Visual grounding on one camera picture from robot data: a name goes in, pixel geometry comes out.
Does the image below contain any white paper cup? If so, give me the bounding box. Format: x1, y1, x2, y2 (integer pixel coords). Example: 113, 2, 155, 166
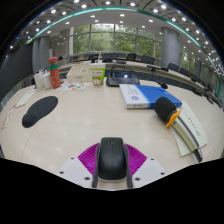
33, 71, 45, 91

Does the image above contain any white booklet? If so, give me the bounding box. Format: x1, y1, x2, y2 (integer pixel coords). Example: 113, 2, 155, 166
169, 100, 209, 158

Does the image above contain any black foam handheld microphone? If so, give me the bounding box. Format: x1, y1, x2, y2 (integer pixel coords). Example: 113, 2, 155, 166
153, 96, 204, 164

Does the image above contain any group of dark chairs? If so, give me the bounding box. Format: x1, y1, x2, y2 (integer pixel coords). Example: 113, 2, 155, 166
69, 52, 221, 104

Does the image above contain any blue and white book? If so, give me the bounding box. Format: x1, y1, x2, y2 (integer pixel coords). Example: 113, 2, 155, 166
118, 83, 183, 110

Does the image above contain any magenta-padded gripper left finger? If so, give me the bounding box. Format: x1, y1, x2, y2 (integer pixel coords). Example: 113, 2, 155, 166
57, 142, 101, 189

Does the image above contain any black mouse pad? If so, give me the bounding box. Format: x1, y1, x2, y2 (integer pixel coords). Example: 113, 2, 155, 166
21, 95, 59, 129

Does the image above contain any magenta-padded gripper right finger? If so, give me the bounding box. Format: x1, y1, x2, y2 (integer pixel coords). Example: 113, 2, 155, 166
123, 143, 167, 190

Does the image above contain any red thermos bottle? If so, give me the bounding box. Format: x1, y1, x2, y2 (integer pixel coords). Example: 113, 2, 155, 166
48, 56, 62, 90

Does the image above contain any black computer mouse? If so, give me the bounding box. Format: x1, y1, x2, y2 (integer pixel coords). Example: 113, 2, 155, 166
97, 136, 128, 182

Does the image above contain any beige cardboard box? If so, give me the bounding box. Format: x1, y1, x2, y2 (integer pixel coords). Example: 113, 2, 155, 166
66, 63, 93, 84

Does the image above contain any colourful sticker sheet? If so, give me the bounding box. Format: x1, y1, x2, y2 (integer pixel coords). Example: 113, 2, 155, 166
54, 81, 92, 92

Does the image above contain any green printed paper cup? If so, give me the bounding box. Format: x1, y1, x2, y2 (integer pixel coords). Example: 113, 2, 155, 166
89, 63, 107, 88

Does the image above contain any group of ceiling lights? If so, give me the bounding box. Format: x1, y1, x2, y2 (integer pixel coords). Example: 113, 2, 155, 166
9, 0, 224, 68

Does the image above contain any black conference microphone unit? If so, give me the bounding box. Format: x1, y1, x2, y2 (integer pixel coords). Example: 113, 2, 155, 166
105, 64, 169, 90

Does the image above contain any white lidded mug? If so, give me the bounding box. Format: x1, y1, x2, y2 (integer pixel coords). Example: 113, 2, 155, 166
42, 70, 53, 90

